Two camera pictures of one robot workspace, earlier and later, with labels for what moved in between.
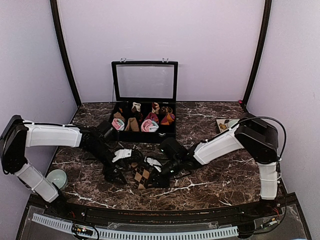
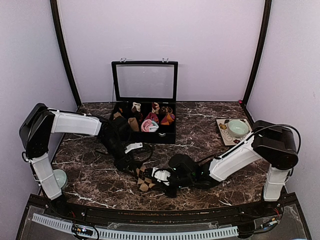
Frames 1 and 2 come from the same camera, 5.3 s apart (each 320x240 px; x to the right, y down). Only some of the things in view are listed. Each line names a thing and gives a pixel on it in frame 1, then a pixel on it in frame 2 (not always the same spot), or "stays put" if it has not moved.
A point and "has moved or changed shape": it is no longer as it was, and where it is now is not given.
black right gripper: x=162 y=182 → x=171 y=193
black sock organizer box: x=144 y=95 stays put
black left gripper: x=110 y=176 → x=121 y=163
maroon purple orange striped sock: x=168 y=118 stays put
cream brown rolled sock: x=136 y=107 stays put
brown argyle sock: x=140 y=175 has moved or changed shape
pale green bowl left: x=59 y=178 stays put
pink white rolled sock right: x=148 y=125 stays put
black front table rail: x=159 y=215 stays put
